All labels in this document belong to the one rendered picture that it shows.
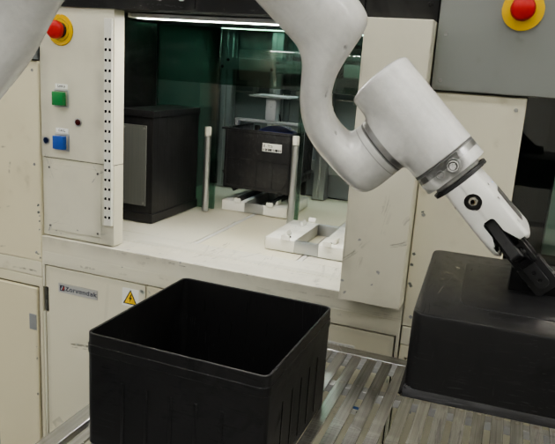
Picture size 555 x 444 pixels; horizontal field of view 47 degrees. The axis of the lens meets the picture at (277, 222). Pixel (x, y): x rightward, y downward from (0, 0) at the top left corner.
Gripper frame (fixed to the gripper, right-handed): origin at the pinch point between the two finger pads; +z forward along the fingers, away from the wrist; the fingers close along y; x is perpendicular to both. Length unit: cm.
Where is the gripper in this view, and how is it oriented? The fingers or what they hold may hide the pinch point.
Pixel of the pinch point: (537, 274)
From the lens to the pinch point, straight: 85.7
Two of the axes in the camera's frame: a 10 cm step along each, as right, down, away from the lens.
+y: 3.1, -2.1, 9.3
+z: 6.2, 7.8, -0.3
